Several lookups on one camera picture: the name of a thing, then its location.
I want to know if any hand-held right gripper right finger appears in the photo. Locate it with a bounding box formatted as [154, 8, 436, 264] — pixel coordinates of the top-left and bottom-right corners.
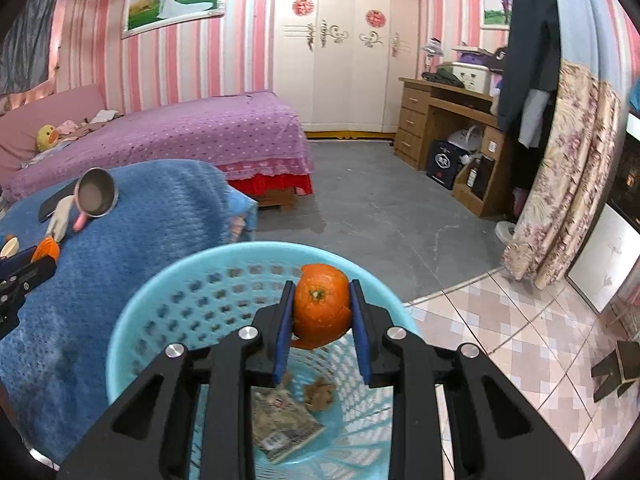
[347, 277, 586, 480]

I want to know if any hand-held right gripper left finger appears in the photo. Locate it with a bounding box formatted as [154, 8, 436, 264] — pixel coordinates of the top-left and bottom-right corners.
[57, 280, 298, 480]

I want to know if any round orange peel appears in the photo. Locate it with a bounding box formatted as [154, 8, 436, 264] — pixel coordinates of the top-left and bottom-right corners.
[292, 262, 351, 351]

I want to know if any brown paper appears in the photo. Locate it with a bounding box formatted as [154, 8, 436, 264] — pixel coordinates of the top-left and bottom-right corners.
[304, 377, 337, 411]

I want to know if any patterned paper packet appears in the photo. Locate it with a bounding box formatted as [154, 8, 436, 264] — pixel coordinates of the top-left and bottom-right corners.
[250, 387, 326, 463]

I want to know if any light blue plastic basket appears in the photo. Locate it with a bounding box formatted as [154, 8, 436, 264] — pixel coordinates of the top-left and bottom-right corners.
[106, 241, 423, 480]

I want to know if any black smartphone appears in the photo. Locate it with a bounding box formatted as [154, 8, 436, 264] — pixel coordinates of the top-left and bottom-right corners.
[37, 182, 81, 223]

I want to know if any blue fleece blanket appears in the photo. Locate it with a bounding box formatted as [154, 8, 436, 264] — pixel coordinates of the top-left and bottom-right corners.
[0, 159, 258, 466]

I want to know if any pink cup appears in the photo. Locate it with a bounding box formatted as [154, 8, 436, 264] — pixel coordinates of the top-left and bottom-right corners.
[72, 167, 120, 233]

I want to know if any yellow duck plush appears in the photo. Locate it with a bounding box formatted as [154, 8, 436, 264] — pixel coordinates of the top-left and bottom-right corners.
[36, 125, 60, 153]

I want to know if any pink covered headboard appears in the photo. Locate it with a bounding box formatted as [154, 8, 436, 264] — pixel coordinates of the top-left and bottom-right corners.
[0, 84, 108, 171]

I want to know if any red bed skirt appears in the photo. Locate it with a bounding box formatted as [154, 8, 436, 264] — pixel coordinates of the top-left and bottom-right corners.
[227, 170, 313, 198]

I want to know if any white floor bowl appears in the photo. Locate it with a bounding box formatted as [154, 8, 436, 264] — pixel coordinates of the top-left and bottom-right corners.
[495, 220, 521, 248]

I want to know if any black paper bag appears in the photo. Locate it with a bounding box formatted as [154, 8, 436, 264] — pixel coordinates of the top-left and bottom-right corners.
[426, 140, 466, 191]

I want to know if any cardboard box with bottle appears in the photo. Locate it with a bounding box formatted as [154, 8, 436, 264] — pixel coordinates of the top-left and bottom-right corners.
[452, 155, 496, 203]

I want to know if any bed with purple cover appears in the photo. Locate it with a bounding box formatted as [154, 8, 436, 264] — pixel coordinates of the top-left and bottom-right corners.
[0, 91, 313, 201]

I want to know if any grey window curtain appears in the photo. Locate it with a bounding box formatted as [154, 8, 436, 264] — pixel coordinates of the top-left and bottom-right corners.
[0, 0, 63, 96]

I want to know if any white fan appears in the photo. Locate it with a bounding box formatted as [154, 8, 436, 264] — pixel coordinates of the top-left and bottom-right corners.
[447, 126, 483, 158]

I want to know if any wooden desk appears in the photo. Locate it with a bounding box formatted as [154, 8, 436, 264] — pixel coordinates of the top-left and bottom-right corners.
[394, 77, 516, 218]

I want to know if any white wardrobe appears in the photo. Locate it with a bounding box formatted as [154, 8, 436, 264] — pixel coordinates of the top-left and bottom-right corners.
[272, 0, 421, 136]

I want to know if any floral curtain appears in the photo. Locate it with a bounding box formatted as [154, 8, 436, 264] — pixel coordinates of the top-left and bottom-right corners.
[501, 0, 628, 291]

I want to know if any white board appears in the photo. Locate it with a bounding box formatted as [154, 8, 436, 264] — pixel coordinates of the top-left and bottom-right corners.
[567, 205, 640, 313]

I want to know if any dark wooden stool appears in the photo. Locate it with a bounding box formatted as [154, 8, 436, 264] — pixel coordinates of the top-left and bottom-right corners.
[590, 340, 640, 403]

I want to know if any dark clothes pile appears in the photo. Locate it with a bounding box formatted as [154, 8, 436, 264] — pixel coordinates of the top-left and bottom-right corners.
[421, 70, 466, 88]

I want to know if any grey hanging shirt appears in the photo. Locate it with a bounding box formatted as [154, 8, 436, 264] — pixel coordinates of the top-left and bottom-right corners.
[517, 87, 551, 148]

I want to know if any white storage box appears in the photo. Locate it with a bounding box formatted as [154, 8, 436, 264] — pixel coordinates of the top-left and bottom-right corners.
[437, 61, 496, 93]

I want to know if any desk lamp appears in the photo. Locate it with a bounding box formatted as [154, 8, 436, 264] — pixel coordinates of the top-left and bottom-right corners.
[420, 37, 443, 78]

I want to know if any framed wedding photo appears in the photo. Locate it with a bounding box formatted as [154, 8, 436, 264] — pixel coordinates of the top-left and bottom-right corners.
[120, 0, 231, 40]

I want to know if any dark hanging coat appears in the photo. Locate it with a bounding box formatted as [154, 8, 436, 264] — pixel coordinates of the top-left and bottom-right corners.
[497, 0, 561, 133]

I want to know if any framed portrait photo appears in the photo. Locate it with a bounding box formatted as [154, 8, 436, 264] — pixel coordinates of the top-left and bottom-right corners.
[480, 0, 516, 31]

